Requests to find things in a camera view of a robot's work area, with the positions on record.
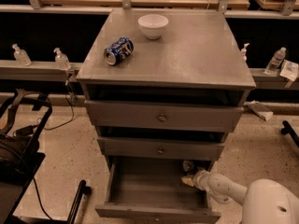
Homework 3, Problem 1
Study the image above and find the grey wooden drawer cabinet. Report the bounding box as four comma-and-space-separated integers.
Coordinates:
76, 8, 257, 173

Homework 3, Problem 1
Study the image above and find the white ceramic bowl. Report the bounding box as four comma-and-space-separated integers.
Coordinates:
138, 14, 169, 39

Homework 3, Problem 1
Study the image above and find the grey open bottom drawer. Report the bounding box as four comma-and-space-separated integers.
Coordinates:
95, 157, 221, 224

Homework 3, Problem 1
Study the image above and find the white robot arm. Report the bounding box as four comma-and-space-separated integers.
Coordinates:
181, 170, 299, 224

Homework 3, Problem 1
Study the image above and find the small pump bottle right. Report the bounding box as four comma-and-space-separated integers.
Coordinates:
240, 43, 250, 61

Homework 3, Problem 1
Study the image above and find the blue pepsi can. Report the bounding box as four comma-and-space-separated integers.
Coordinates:
104, 36, 134, 65

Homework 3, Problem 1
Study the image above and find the clear plastic water bottle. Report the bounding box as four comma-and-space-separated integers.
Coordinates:
264, 47, 286, 75

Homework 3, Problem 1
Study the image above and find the grey top drawer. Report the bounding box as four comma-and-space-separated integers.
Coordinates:
85, 100, 243, 133

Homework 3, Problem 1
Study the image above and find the grey block on floor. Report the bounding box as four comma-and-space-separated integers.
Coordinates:
248, 101, 274, 121

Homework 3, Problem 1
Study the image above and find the black cable on floor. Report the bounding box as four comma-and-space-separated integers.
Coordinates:
36, 77, 78, 132

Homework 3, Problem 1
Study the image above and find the black tube leg bottom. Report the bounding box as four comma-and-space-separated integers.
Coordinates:
66, 180, 92, 224

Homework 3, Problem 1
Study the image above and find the grey middle drawer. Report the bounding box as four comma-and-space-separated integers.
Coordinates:
98, 137, 224, 161

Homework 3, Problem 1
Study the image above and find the clear pump bottle far left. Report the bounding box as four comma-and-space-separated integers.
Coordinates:
12, 44, 32, 66

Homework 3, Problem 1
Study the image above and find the white plastic packet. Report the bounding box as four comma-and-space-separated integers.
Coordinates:
279, 60, 299, 81

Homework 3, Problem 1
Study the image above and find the clear pump bottle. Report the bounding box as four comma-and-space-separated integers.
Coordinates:
12, 44, 32, 66
53, 48, 71, 70

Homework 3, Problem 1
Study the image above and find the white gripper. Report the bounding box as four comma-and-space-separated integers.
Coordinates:
181, 170, 211, 190

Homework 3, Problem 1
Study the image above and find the black caster leg right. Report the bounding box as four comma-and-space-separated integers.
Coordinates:
280, 120, 299, 147

